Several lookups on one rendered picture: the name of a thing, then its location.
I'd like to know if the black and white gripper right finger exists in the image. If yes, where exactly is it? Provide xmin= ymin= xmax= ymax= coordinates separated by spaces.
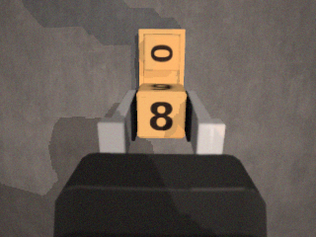
xmin=185 ymin=91 xmax=225 ymax=154

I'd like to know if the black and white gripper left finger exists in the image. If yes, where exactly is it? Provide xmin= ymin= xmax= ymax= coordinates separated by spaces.
xmin=98 ymin=90 xmax=138 ymax=153

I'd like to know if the orange number cube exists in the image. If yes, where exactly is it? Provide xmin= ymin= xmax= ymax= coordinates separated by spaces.
xmin=136 ymin=83 xmax=187 ymax=138
xmin=144 ymin=35 xmax=180 ymax=71

